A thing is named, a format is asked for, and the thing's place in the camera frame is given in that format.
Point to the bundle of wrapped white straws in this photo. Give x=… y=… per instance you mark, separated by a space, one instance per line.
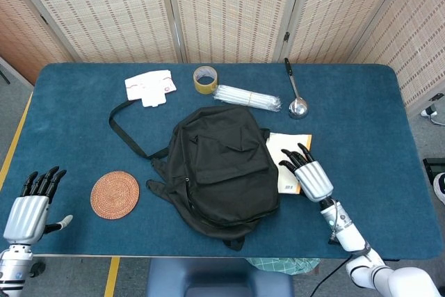
x=243 y=97

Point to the white yellow notebook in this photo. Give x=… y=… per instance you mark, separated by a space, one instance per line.
x=274 y=147

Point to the flattened white paper carton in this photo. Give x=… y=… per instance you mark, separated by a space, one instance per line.
x=146 y=85

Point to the black box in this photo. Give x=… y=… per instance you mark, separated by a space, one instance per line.
x=432 y=166

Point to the blue felt table cover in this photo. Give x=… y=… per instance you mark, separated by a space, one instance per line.
x=365 y=137

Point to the black and white sneaker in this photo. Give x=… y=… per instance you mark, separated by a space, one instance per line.
x=441 y=187

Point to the white shoe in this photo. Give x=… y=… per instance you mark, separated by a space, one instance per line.
x=428 y=112

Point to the black screen hinge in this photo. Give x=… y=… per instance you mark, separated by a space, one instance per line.
x=44 y=18
x=286 y=36

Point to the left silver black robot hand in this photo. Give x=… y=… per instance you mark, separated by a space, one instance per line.
x=24 y=218

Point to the woven folding screen panel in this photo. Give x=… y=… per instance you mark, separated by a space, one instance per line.
x=229 y=15
x=417 y=43
x=104 y=15
x=21 y=43
x=333 y=15

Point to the blue padded chair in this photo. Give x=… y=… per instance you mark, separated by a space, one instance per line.
x=215 y=279

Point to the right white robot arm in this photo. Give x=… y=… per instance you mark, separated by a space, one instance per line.
x=347 y=234

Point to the chrome stool base with caster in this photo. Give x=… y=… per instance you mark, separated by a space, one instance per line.
x=38 y=269

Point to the yellow packing tape roll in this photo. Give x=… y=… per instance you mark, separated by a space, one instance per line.
x=205 y=89

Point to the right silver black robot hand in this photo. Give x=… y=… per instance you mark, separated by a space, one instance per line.
x=313 y=180

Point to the black backpack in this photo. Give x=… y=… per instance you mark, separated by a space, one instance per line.
x=222 y=172

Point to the round woven brown coaster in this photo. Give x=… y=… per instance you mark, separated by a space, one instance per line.
x=114 y=195

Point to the green checked cloth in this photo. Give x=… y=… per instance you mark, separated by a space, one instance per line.
x=278 y=265

